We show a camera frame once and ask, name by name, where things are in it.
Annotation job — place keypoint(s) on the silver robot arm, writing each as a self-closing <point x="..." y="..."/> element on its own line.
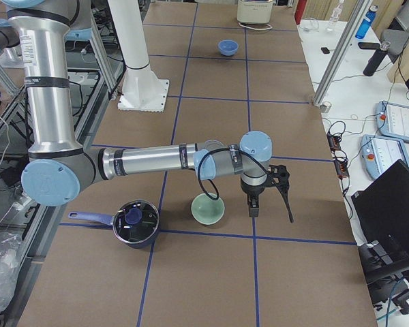
<point x="60" y="168"/>

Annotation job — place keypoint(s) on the crumpled clear plastic bag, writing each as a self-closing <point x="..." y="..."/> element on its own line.
<point x="9" y="266"/>

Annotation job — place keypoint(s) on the white toaster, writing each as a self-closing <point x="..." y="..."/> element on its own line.
<point x="254" y="11"/>

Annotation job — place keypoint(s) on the upper blue teach pendant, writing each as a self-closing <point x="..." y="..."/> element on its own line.
<point x="393" y="120"/>

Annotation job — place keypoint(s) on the blue saucepan with glass lid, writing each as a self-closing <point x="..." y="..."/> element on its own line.
<point x="136" y="223"/>

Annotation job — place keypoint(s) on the black gripper long finger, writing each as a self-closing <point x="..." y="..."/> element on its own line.
<point x="286" y="201"/>

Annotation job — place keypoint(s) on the clear plastic bottle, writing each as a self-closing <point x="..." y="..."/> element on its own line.
<point x="335" y="15"/>

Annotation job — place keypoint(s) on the lower blue teach pendant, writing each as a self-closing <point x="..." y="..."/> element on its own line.
<point x="379" y="153"/>

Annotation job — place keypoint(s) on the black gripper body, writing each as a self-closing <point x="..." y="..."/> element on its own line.
<point x="251" y="191"/>

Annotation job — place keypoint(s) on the black smartphone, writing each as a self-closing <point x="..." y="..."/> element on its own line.
<point x="368" y="45"/>

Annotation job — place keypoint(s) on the small black box device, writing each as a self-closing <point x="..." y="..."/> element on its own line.
<point x="325" y="50"/>

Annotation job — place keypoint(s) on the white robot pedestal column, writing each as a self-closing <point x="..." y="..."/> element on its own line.
<point x="142" y="90"/>

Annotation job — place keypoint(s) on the blue ceramic bowl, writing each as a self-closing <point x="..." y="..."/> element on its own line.
<point x="228" y="48"/>

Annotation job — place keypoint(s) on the blue water bottle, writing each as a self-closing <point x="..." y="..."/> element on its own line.
<point x="367" y="22"/>

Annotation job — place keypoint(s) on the black water bottle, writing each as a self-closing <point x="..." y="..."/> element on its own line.
<point x="376" y="59"/>

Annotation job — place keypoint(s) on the aluminium frame post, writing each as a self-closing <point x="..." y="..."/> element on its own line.
<point x="348" y="33"/>

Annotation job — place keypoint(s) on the blue teach pendant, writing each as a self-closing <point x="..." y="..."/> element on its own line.
<point x="379" y="153"/>
<point x="393" y="120"/>

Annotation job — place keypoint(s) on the black gripper short finger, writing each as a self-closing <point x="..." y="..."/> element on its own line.
<point x="253" y="209"/>

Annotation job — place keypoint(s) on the green ceramic bowl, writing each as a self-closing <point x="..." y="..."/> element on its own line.
<point x="207" y="211"/>

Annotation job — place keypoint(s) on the black laptop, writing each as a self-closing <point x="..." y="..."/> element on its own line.
<point x="383" y="209"/>

